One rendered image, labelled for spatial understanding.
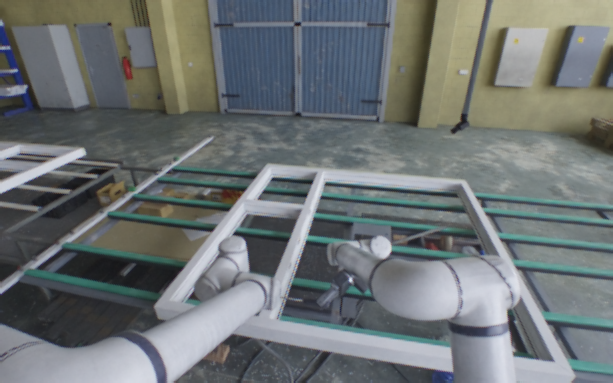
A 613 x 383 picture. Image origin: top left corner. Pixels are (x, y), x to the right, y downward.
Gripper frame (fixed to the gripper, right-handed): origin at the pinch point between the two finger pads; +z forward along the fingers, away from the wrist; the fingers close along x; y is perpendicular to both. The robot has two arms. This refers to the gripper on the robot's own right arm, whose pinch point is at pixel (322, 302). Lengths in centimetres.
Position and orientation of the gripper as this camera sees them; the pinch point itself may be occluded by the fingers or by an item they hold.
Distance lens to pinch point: 130.8
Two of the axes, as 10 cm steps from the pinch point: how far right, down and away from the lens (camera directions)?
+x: -0.9, -5.8, -8.1
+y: -6.8, -5.6, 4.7
